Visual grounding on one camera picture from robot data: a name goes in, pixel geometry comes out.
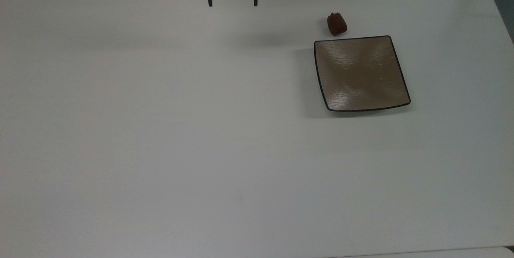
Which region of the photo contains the small reddish-brown round food item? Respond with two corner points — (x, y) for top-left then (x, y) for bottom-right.
(327, 12), (348, 37)

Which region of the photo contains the square brown ceramic plate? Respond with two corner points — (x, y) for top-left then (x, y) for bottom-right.
(314, 35), (411, 112)

